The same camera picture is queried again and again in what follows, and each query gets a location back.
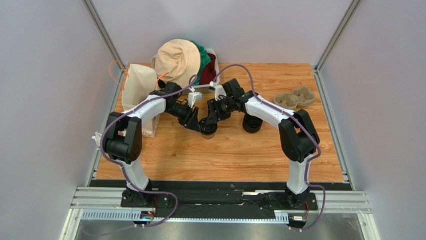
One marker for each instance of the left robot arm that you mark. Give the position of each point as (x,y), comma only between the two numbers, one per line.
(121,142)

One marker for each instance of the single brown paper cup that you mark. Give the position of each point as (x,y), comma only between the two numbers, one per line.
(209,136)

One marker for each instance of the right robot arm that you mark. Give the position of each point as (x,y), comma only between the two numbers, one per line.
(298,136)

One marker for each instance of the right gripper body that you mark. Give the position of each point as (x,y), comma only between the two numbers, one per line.
(214,113)

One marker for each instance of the stack of black lids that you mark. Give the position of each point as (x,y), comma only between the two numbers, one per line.
(252,124)

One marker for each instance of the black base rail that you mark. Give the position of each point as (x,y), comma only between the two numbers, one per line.
(217,200)

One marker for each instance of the dark red cloth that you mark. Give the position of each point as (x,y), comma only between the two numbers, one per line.
(209,72)

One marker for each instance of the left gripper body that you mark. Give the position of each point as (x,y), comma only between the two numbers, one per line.
(181,112)

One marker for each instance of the beige bucket hat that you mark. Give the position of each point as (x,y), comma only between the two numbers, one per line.
(180,59)

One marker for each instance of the white plastic basket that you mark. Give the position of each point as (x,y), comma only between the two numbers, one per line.
(205,88)

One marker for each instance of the green cloth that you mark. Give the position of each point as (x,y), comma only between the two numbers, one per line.
(205,59)

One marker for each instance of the white paper bag orange handles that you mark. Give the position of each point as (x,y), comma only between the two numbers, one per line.
(139,81)

